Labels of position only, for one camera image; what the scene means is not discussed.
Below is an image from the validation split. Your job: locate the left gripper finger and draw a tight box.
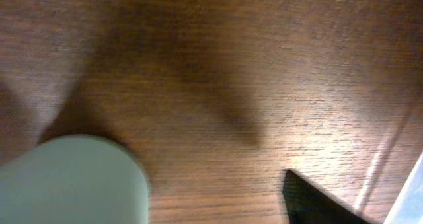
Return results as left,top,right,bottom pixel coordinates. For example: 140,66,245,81
282,169,375,224

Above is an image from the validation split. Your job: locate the mint green plastic cup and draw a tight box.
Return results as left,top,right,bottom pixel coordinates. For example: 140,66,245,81
1,135,150,223

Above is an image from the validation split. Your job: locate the clear plastic storage container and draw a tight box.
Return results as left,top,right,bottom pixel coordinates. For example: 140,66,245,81
384,155,423,224

